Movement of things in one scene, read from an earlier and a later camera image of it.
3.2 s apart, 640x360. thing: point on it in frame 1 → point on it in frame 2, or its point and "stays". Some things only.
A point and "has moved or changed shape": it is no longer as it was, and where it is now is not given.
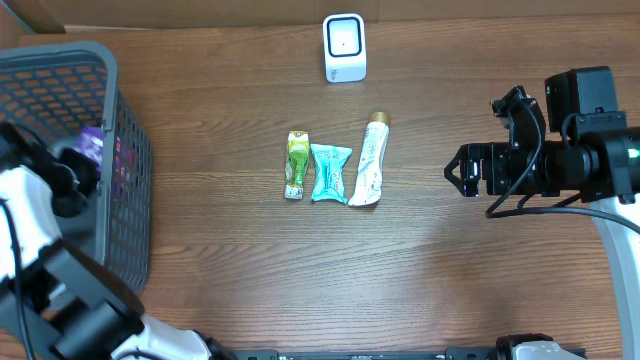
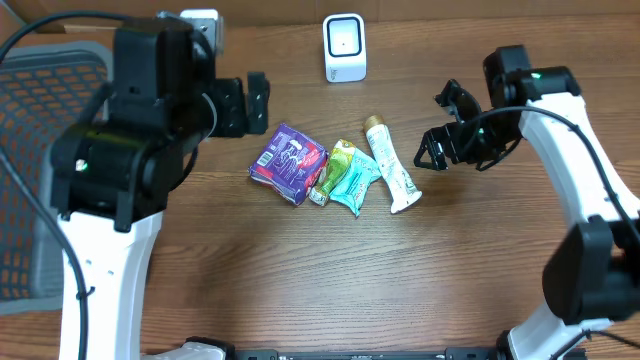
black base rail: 449,353 stays
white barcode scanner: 344,47 stays
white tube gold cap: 370,175 → 403,190
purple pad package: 91,142 has moved or changed shape
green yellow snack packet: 297,153 → 339,162
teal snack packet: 329,178 → 352,188
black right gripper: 469,157 → 451,137
